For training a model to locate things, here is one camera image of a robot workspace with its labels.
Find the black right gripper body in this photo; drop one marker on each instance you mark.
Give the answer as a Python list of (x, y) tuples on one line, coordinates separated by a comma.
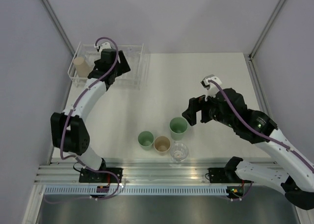
[(208, 109)]

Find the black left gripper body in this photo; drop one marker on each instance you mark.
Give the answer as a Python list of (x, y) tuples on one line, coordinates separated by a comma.
[(121, 68)]

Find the tall green plastic cup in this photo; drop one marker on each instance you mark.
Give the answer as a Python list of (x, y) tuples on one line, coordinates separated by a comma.
[(178, 127)]

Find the clear faceted glass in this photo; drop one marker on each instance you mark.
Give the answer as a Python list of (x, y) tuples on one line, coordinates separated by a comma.
[(179, 152)]

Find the beige plastic cup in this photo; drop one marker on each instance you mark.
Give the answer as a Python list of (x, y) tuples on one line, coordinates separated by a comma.
[(162, 145), (82, 67)]

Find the short green plastic cup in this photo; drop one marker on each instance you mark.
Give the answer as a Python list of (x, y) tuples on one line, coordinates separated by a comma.
[(146, 140)]

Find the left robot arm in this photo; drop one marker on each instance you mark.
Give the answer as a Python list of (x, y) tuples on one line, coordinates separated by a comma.
[(69, 132)]

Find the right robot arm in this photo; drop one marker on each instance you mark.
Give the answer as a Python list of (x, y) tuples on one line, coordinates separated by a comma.
[(296, 182)]

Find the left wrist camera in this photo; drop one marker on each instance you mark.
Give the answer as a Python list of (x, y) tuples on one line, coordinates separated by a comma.
[(103, 46)]

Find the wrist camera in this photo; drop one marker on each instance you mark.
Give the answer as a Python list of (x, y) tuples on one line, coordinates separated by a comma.
[(103, 46), (211, 88)]

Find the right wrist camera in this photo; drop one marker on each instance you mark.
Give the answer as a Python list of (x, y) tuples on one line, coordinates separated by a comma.
[(211, 88)]

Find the white wire dish rack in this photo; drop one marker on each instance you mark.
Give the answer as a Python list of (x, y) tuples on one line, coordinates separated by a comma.
[(135, 56)]

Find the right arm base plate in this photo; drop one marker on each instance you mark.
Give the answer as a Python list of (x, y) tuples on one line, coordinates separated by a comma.
[(220, 175)]

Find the left aluminium frame post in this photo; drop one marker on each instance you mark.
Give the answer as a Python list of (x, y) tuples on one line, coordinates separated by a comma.
[(57, 24)]

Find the aluminium frame post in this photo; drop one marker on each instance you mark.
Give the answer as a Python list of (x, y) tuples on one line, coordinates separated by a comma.
[(267, 27), (57, 24)]

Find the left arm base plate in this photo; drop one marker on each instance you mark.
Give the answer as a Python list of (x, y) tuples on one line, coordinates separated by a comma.
[(87, 176)]

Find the aluminium mounting rail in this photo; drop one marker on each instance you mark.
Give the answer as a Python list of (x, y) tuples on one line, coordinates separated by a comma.
[(133, 173)]

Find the right aluminium frame post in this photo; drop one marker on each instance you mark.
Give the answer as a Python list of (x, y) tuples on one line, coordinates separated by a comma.
[(267, 27)]

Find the white slotted cable duct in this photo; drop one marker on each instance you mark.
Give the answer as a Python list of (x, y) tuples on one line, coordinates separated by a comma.
[(137, 190)]

